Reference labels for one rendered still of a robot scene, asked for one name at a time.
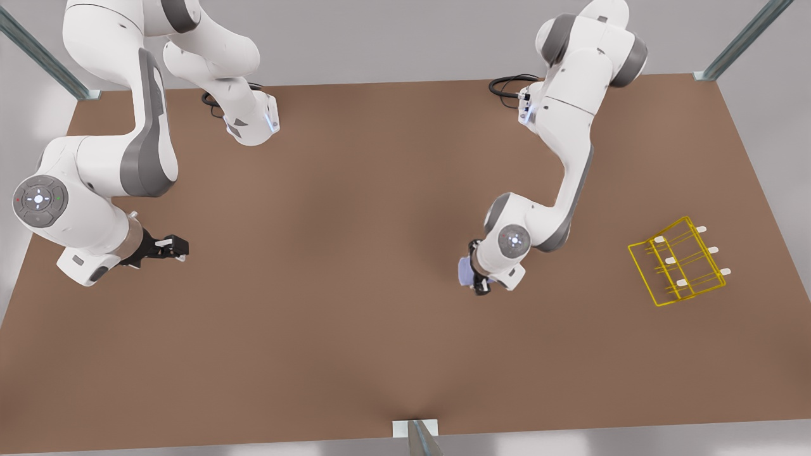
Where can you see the pale lavender cup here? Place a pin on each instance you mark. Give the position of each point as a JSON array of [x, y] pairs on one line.
[[465, 271]]

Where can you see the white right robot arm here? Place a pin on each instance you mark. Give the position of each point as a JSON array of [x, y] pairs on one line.
[[95, 158]]

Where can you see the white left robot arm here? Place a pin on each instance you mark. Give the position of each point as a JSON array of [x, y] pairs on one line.
[[570, 126]]

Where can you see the silver frame post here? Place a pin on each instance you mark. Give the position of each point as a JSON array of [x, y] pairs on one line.
[[741, 41], [419, 438], [41, 54]]

